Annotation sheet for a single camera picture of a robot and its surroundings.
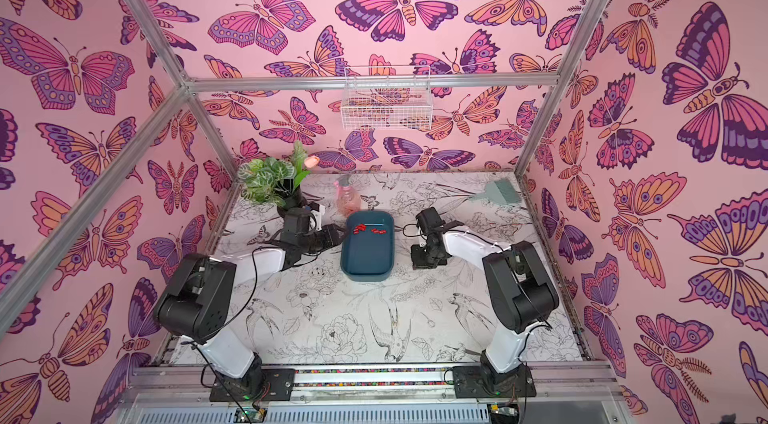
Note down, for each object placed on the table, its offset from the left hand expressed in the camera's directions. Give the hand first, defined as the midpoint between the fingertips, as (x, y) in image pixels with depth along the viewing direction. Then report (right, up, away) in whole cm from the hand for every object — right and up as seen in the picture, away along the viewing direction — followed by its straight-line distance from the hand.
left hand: (348, 232), depth 94 cm
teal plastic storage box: (+6, -6, +6) cm, 10 cm away
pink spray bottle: (-2, +10, +12) cm, 16 cm away
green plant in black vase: (-20, +16, -6) cm, 26 cm away
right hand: (+21, -10, -1) cm, 23 cm away
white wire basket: (+12, +43, +2) cm, 45 cm away
